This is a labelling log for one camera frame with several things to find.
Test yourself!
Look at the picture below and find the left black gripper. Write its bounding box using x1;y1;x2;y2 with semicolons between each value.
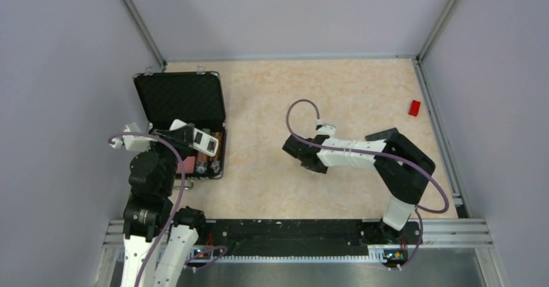
146;122;195;195

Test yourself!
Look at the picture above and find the white remote control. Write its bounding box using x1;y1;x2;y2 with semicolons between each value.
169;119;219;157

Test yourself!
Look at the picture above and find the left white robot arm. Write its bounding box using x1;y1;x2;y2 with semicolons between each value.
111;120;209;286

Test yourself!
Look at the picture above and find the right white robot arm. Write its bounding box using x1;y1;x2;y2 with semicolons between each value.
282;124;436;243

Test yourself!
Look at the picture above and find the black poker chip case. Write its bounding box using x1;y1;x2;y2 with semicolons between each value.
133;71;227;180

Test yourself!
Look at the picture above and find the dark grey studded baseplate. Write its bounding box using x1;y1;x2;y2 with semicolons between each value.
364;128;399;141

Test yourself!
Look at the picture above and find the red toy brick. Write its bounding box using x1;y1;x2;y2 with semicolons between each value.
408;100;421;117

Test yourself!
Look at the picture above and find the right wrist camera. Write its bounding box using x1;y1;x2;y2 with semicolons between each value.
316;124;336;137

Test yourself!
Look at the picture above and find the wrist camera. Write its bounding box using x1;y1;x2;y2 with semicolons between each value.
108;122;152;152
316;124;336;137

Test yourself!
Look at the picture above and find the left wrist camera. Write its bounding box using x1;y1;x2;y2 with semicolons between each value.
108;122;152;152

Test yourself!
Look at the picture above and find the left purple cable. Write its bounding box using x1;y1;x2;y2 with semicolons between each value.
107;133;186;287

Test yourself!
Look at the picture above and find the purple cable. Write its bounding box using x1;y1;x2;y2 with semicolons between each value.
286;99;451;269
107;133;186;287

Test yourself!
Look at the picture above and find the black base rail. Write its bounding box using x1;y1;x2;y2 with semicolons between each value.
188;219;423;269

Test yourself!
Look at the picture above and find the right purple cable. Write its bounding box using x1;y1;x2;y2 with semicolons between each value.
286;99;451;269

